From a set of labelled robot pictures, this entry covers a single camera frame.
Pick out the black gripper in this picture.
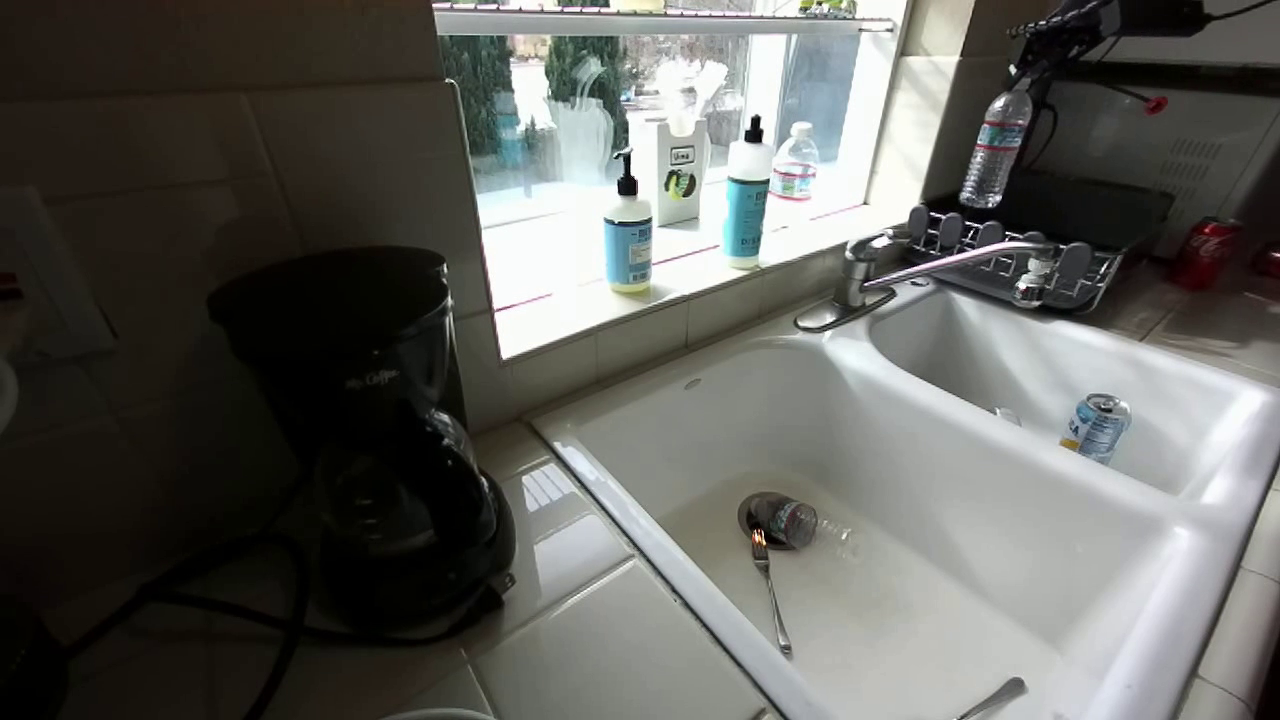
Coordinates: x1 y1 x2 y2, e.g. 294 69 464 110
1010 0 1135 99

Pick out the clear water bottle red label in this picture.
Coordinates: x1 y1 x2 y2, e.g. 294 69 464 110
773 121 826 206
956 76 1039 216

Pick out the tall teal soap bottle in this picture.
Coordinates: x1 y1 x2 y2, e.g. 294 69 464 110
719 113 777 272

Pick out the short soap bottle blue label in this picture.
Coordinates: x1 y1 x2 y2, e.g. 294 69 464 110
599 149 657 300

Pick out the red round object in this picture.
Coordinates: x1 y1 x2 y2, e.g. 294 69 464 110
1174 216 1251 297

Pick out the chrome sink faucet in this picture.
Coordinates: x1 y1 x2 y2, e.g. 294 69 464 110
792 227 1065 337

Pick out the light blue soda can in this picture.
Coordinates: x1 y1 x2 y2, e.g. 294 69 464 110
1059 389 1135 470

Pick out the white carton with print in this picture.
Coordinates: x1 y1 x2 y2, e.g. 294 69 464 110
652 86 713 233

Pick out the white double basin sink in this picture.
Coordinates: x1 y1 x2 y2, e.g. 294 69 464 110
524 272 1280 720

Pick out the metal drain strainer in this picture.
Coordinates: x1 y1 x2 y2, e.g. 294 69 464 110
738 488 826 554

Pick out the metal spoon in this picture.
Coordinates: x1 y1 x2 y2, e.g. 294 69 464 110
744 525 800 666

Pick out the small metal utensil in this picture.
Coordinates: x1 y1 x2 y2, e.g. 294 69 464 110
956 674 1031 720

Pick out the black coffee maker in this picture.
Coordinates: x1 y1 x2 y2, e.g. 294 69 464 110
203 245 519 635

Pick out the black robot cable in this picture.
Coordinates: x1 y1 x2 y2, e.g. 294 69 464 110
1198 0 1280 24

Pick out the white window frame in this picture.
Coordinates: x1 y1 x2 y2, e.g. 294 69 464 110
434 0 913 365

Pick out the black power cable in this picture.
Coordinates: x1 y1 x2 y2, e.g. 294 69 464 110
58 525 511 720

